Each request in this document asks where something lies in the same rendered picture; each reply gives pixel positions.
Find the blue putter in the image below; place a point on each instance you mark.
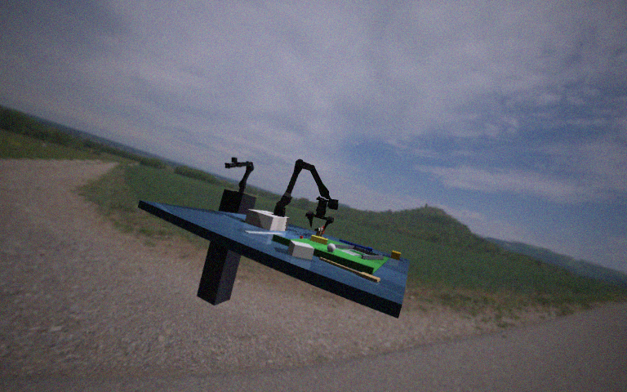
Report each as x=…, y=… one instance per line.
x=367, y=248

